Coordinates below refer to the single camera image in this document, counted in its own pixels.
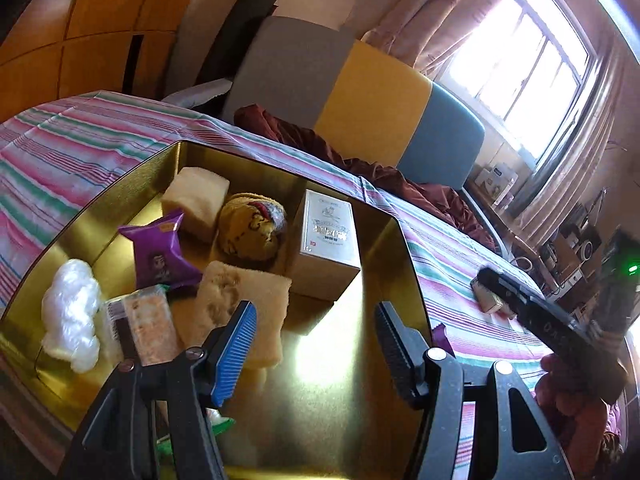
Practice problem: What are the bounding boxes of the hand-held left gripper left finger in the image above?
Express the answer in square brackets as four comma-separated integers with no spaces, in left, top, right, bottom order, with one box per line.
[57,301,257,480]

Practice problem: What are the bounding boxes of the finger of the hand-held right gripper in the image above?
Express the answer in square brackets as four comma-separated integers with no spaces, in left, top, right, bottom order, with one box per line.
[477,267,531,318]

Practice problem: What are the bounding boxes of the pink curtain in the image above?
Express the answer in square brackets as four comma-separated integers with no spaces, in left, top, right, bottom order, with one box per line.
[515,35,636,241]
[360,0,531,76]

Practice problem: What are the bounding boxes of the purple snack packet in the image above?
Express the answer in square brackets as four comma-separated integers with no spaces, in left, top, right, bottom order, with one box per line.
[117,210,203,292]
[432,324,457,358]

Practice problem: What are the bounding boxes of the gold metal tray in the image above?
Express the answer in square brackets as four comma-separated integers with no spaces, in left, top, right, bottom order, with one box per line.
[0,140,433,480]

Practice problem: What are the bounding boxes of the person's right hand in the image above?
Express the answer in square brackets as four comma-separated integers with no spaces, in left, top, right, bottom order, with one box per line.
[535,355,618,466]

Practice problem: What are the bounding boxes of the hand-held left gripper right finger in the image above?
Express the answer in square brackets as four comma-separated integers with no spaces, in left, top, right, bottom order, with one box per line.
[375,302,573,480]

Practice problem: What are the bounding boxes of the wooden wardrobe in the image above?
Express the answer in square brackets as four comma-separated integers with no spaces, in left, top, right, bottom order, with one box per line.
[0,0,208,123]

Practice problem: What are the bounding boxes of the yellow sponge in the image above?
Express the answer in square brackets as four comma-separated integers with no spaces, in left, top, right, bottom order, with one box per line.
[192,260,293,368]

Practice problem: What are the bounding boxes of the pale yellow sponge block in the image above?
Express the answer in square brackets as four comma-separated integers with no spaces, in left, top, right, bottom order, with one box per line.
[161,166,231,243]

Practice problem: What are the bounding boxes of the green packet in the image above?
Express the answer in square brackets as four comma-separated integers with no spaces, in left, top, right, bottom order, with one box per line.
[155,407,236,456]

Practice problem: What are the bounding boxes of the clear packet with barcode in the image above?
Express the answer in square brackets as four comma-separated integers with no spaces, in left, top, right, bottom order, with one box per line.
[102,284,183,367]

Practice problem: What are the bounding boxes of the white cardboard box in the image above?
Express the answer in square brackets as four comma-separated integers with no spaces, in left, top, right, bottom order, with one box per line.
[287,189,362,302]

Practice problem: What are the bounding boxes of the cluttered wooden desk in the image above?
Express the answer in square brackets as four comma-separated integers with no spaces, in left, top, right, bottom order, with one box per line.
[470,185,616,311]

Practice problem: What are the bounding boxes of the small beige box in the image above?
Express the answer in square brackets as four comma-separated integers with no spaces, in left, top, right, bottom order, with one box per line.
[470,277,516,316]

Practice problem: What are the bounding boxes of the yellow round plush toy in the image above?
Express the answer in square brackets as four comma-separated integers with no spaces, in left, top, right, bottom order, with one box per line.
[217,191,288,261]

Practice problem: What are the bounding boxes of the black rolled mat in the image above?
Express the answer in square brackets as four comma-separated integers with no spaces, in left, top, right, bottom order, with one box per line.
[195,0,278,91]

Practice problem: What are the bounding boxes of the maroon blanket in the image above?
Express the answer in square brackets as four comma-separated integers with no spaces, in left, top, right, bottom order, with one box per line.
[234,105,498,253]

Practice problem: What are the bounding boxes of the white boxes on sill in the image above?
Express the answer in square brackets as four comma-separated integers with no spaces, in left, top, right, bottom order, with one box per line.
[475,160,521,201]

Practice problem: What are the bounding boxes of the window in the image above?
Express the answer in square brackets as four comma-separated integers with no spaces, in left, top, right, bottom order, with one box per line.
[440,0,598,163]

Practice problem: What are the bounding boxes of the striped bedsheet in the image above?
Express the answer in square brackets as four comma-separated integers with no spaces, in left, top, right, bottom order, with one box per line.
[0,91,551,476]

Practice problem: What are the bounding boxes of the white pillow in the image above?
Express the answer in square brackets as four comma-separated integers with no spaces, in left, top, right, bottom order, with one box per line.
[162,77,236,111]

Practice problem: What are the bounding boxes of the white plastic bag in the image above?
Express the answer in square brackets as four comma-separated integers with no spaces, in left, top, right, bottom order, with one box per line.
[41,258,103,374]

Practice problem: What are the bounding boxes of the grey yellow blue headboard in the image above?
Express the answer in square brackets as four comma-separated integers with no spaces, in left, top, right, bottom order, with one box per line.
[222,16,487,191]

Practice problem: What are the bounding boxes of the black stereo speaker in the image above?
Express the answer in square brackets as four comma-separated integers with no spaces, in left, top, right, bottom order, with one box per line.
[560,225,603,271]

